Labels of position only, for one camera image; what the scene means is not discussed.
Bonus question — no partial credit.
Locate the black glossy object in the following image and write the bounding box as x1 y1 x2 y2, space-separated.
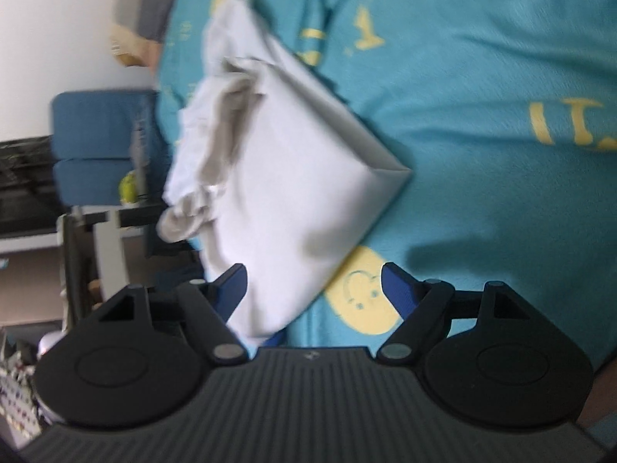
0 136 62 238

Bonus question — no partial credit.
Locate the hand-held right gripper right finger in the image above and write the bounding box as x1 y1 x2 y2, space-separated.
376 262 533 366

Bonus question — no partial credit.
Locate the plaid pillow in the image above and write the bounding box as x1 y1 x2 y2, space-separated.
110 0 181 68

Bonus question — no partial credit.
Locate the teal printed bedsheet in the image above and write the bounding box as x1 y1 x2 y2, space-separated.
154 0 617 372

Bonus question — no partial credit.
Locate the blue covered chair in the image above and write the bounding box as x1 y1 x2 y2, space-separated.
51 91 162 161
52 160 148 206

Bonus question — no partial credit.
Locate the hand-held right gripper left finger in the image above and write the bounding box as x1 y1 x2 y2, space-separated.
96 264 249 366

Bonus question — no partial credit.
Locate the patterned cloth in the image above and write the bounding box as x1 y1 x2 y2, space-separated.
0 338 46 444

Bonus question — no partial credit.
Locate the white garment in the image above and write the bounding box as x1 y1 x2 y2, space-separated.
157 0 413 350

